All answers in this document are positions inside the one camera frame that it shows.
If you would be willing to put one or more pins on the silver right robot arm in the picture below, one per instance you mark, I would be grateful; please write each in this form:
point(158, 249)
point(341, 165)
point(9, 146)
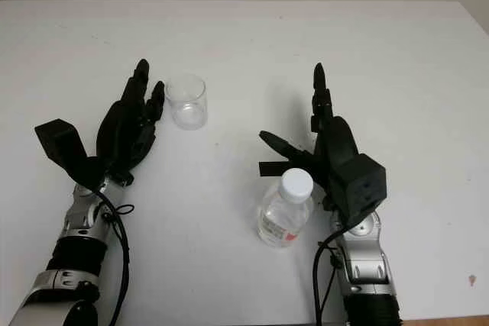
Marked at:
point(366, 265)

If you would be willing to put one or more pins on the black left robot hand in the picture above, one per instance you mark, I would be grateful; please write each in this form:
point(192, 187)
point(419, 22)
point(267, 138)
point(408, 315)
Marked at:
point(122, 131)

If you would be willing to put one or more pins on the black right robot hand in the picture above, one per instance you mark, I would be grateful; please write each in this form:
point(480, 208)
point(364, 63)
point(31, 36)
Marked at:
point(340, 142)

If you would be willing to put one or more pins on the black tape strip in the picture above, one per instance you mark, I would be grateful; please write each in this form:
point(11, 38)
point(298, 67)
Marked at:
point(271, 169)

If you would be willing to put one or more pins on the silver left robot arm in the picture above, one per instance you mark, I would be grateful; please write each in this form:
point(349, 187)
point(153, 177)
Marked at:
point(76, 249)

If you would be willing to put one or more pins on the clear water bottle white cap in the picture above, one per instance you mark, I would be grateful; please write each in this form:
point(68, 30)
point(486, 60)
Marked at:
point(284, 211)

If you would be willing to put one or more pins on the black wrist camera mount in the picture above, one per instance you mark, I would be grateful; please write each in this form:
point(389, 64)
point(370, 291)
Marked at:
point(363, 184)
point(63, 142)

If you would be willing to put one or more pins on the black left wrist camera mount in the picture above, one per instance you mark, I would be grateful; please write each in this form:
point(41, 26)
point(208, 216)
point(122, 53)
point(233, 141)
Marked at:
point(63, 142)

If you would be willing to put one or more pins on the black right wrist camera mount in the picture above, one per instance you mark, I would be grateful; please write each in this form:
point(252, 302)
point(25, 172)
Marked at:
point(363, 184)

